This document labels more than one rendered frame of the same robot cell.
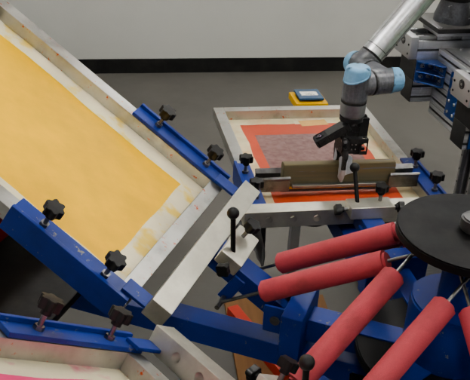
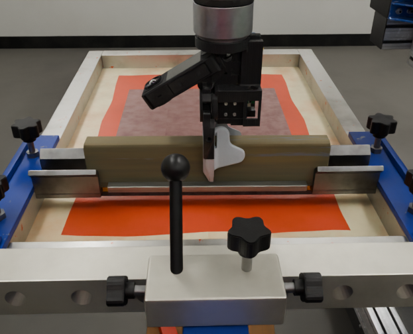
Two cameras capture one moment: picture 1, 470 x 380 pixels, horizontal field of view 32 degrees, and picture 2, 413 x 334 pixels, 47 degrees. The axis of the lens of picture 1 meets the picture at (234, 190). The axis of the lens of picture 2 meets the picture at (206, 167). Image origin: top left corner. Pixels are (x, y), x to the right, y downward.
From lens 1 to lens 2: 1.84 m
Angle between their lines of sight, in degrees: 10
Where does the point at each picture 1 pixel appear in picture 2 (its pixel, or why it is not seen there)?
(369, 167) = (271, 152)
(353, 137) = (227, 87)
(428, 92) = (408, 36)
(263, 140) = (136, 97)
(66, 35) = (98, 14)
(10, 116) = not seen: outside the picture
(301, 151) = (186, 114)
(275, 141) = not seen: hidden behind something
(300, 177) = (124, 170)
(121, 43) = (143, 22)
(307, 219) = (54, 299)
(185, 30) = not seen: hidden behind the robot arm
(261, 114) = (155, 60)
